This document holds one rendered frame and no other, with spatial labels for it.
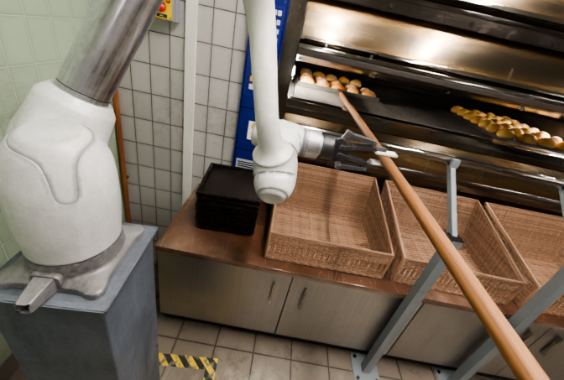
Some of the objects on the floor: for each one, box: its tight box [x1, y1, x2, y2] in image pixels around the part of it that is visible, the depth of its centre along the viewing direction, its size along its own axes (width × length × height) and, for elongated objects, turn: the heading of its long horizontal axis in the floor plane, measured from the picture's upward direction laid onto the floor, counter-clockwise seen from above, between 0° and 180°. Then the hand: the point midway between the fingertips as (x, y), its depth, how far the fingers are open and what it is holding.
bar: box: [279, 119, 564, 380], centre depth 117 cm, size 31×127×118 cm, turn 66°
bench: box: [155, 183, 564, 380], centre depth 151 cm, size 56×242×58 cm, turn 66°
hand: (383, 158), depth 81 cm, fingers closed on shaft, 3 cm apart
